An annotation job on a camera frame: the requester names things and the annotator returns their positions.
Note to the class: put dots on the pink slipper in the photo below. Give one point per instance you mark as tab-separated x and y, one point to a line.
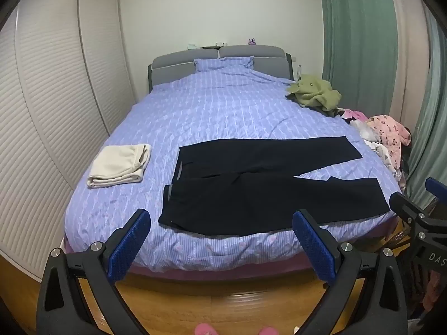
268	331
206	329

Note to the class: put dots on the white crumpled clothing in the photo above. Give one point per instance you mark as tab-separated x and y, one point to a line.
370	132

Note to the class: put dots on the folded cream cloth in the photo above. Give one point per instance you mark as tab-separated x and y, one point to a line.
117	164

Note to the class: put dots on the pink cloth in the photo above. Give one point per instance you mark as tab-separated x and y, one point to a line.
356	115

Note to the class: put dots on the lilac floral pillow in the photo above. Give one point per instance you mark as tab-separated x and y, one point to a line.
223	63

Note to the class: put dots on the bed with lilac floral sheet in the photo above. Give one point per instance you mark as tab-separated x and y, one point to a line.
216	108

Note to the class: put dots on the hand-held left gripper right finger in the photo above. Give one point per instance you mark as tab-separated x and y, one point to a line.
313	247

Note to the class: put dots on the white louvred wardrobe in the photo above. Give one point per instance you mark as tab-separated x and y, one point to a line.
52	111

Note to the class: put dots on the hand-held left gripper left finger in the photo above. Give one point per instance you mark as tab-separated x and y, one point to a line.
130	244

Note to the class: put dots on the beige curtain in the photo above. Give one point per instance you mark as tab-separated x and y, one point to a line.
408	49

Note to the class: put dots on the green knitted sweater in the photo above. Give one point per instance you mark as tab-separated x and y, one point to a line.
314	90

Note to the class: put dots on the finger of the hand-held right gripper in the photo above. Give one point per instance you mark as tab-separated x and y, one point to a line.
433	185
407	209

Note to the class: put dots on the green curtain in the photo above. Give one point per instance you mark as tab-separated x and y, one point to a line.
356	35
431	118

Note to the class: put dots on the grey padded headboard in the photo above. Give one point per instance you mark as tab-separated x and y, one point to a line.
171	62

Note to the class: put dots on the purple toy figure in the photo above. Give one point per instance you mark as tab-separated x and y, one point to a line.
252	41

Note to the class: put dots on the black pants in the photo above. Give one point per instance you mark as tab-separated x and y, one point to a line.
244	195

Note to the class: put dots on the pink patterned pajama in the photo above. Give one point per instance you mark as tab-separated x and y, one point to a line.
387	136

